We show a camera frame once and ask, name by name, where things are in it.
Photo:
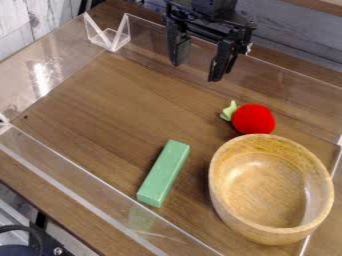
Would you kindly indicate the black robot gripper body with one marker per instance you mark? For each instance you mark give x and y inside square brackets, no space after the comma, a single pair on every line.
[214,20]

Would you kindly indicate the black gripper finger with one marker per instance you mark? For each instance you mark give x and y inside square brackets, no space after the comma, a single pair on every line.
[178,43]
[224,60]

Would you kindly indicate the red plush tomato toy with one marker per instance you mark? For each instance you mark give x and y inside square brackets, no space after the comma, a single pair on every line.
[250,118]

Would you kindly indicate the green rectangular block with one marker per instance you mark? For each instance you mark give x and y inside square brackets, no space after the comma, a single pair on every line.
[164,173]

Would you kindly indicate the wooden bowl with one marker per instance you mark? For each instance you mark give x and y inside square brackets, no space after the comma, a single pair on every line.
[270,188]

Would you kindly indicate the clear acrylic corner bracket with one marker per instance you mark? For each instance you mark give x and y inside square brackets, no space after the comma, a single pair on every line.
[109,38]

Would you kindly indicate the clear acrylic barrier wall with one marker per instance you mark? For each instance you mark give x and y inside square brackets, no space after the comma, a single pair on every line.
[93,114]

